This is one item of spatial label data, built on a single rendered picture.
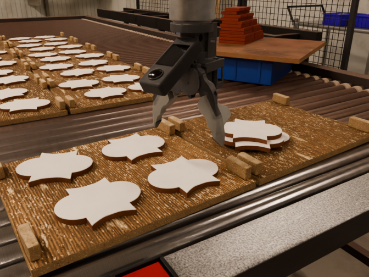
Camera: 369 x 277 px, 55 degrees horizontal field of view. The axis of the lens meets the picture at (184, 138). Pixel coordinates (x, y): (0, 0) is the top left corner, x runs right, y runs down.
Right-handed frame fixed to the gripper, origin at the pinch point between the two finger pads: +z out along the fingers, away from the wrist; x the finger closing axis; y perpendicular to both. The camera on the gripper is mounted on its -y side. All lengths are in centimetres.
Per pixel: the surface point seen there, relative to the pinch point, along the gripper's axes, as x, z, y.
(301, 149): -13.3, 8.5, 26.4
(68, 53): 128, 8, 70
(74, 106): 53, 8, 16
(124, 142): 19.8, 7.4, 3.9
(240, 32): 40, -7, 96
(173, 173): 1.8, 7.4, -1.2
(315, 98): -1, 11, 75
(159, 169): 5.0, 7.4, -1.4
